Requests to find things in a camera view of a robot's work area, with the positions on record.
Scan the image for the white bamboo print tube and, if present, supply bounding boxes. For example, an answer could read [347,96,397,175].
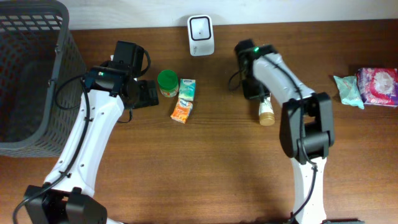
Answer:
[259,96,275,126]

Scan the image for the green lid jar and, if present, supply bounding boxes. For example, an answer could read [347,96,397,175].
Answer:
[157,70,179,98]

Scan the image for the orange Kleenex tissue pack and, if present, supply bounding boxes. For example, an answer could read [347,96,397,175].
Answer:
[170,98,193,124]

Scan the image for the teal Kleenex tissue pack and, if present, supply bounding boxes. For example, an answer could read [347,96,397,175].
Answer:
[178,79,196,101]

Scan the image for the teal wet wipes pack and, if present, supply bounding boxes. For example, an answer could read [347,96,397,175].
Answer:
[333,76,364,110]

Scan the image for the red purple pad package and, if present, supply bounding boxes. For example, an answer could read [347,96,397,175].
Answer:
[356,68,397,108]

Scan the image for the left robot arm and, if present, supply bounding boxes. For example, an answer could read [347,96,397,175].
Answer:
[12,40,159,223]

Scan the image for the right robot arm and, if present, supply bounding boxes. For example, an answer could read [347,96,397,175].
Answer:
[234,39,335,223]

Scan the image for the white barcode scanner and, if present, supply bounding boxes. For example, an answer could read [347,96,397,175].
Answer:
[187,15,215,57]

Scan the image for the grey plastic mesh basket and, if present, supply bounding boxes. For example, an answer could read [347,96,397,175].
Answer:
[1,1,86,157]

